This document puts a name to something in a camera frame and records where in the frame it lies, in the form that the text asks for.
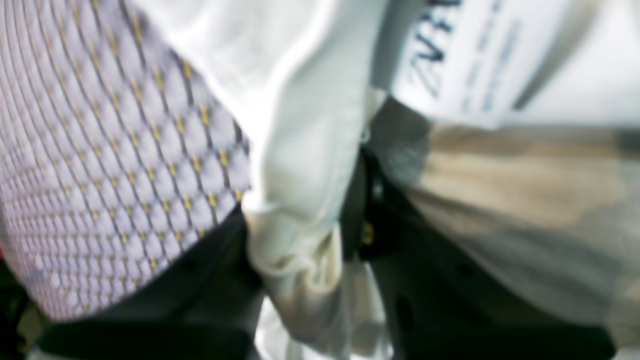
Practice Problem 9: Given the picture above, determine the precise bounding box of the fan-patterned table cloth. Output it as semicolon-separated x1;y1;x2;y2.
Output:
0;0;250;322

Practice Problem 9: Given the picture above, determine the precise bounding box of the white T-shirt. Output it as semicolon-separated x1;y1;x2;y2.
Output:
134;0;639;360

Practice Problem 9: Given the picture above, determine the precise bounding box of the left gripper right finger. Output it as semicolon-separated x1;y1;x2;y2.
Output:
340;147;616;360

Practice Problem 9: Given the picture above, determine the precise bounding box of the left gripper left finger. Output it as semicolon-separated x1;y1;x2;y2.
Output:
36;207;264;360

